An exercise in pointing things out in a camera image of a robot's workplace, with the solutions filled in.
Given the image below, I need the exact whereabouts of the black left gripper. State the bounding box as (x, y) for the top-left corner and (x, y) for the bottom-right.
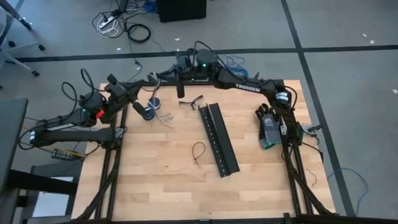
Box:
(101, 73), (150, 124)

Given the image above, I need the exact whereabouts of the blue cable coil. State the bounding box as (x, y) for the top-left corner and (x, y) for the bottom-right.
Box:
(222, 55), (249, 79)

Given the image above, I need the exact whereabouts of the white cable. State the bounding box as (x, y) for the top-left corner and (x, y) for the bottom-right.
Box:
(150, 77), (175, 129)

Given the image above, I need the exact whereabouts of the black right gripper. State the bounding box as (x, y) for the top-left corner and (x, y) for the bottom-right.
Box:
(156, 52), (198, 99)

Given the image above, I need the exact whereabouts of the thin black wire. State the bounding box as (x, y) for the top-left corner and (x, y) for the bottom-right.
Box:
(306, 168), (318, 188)

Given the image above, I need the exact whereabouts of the black zip tie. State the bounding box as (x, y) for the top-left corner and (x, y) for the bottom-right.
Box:
(191, 141), (206, 169)

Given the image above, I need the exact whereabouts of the black slotted cable duct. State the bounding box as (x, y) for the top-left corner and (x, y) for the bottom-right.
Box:
(198, 103), (231, 178)

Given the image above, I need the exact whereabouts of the black cabinet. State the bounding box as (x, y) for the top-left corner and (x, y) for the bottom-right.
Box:
(155, 0), (208, 24)

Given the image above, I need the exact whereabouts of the black controller box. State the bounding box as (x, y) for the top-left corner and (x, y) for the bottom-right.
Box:
(51, 148), (78, 162)

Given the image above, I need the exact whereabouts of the loose blue floor cable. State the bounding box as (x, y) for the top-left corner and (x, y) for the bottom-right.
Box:
(326, 167), (369, 217)

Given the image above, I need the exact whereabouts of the grey desk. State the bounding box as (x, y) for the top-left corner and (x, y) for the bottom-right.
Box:
(0, 98), (29, 194)

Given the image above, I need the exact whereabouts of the grey office chair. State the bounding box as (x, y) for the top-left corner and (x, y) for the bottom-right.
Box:
(0, 0), (47, 78)

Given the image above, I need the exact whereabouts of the grey metal clamp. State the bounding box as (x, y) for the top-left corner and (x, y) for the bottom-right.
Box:
(300, 123), (325, 135)

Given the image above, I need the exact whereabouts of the coiled black cable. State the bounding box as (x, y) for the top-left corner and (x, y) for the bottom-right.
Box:
(127, 24), (152, 44)

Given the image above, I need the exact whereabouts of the black aluminium table frame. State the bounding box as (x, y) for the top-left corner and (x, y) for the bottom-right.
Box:
(72, 70), (337, 224)

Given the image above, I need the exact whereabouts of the black furniture beam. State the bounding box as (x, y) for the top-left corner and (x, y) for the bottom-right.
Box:
(6, 169), (79, 196)

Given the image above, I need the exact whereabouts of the white power strip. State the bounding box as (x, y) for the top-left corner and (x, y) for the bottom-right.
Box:
(98, 14), (118, 30)

